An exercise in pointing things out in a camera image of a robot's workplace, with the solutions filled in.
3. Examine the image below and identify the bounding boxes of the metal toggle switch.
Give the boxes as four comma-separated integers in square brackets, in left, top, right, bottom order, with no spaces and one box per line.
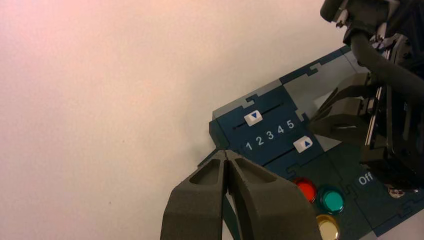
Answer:
[387,187,407,199]

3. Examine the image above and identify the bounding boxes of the white slider knob down arrow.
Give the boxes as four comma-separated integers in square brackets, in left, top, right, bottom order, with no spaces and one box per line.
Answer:
[244,110,264,127]

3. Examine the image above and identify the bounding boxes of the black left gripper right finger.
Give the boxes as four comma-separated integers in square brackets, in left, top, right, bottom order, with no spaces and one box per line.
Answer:
[226,150,324,240]

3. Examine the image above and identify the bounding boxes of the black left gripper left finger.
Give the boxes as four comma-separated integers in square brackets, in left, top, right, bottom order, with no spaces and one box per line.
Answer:
[160,150,228,240]

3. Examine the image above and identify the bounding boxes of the yellow push button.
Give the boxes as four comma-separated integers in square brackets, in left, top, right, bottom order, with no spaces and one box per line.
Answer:
[316,214,340,240]

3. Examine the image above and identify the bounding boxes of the white slider knob up arrow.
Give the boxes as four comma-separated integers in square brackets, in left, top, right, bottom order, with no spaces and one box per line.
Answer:
[293,136,314,154]

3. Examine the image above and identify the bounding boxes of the red push button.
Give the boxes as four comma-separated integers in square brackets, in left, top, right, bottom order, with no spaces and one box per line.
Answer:
[293,177,318,204]

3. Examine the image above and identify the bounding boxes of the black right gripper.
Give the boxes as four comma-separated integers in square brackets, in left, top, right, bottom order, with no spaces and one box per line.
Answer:
[309,33,424,190]

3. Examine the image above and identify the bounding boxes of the black sleeved gripper cable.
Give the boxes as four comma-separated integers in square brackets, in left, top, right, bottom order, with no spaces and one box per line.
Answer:
[320,0,424,105]

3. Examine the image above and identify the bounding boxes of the blue grey control box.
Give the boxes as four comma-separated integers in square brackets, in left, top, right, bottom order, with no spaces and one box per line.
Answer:
[197,44,424,240]

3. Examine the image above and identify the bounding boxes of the green push button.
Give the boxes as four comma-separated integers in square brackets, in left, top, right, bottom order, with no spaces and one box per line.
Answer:
[317,187,345,215]

